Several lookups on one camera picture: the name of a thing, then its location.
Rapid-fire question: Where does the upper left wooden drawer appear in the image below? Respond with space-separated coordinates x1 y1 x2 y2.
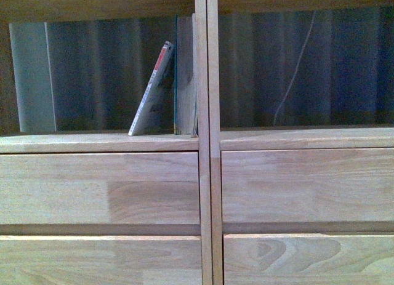
1 152 199 225

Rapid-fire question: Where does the frosted grey panel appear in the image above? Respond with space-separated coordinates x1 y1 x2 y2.
9 23 57 134

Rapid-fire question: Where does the upper right wooden drawer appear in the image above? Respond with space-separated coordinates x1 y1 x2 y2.
222 148 393 223

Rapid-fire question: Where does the lower left wooden drawer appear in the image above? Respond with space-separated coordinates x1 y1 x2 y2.
1 236 203 284

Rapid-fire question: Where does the left wooden shelf cabinet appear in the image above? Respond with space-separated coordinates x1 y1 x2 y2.
0 0 213 285

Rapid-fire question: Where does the right wooden shelf cabinet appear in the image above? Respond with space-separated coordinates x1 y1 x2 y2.
207 0 393 284

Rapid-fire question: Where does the wooden shelf cabinet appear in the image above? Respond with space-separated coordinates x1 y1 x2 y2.
207 0 393 284
0 0 213 285

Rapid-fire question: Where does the thin grey hanging cable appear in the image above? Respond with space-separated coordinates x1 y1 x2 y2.
271 10 318 126

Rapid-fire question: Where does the white book red lettering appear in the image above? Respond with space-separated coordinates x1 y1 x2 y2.
128 41 175 136

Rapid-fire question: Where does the wooden drawer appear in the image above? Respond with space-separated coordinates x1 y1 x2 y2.
1 152 199 225
1 236 203 284
223 234 393 284
222 148 393 223

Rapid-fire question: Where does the teal spine book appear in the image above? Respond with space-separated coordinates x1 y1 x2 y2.
174 14 196 137

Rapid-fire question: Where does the lower right wooden drawer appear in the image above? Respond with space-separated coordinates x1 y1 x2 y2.
223 234 393 284

